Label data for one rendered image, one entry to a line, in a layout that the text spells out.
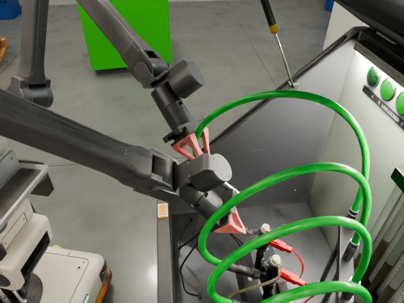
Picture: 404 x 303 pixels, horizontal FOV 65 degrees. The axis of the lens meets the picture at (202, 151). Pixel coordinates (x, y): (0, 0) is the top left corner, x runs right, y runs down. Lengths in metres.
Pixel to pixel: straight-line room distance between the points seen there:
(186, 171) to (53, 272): 1.29
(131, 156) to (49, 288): 1.28
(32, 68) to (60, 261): 1.07
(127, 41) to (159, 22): 3.12
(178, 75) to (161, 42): 3.27
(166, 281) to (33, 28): 0.75
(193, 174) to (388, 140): 0.45
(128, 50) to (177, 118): 0.19
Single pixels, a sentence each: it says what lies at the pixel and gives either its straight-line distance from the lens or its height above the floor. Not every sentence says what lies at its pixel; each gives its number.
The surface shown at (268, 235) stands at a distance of 0.49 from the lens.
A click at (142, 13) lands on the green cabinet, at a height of 0.68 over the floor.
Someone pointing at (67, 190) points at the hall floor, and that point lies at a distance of 2.57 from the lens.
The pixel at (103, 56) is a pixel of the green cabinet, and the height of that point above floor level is 0.24.
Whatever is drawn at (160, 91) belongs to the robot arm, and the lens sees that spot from 0.74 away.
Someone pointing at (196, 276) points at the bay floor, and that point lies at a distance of 1.01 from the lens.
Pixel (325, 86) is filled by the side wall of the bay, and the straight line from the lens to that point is 0.95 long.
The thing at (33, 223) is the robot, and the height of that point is 0.80.
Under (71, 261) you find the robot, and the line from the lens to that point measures 1.81.
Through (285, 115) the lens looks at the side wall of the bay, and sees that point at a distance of 0.95.
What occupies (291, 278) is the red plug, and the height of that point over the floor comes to 1.09.
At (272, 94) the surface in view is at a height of 1.42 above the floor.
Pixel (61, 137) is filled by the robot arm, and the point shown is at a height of 1.43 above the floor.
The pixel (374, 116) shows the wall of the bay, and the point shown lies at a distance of 0.85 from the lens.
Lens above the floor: 1.71
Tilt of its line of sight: 39 degrees down
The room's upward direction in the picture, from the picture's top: straight up
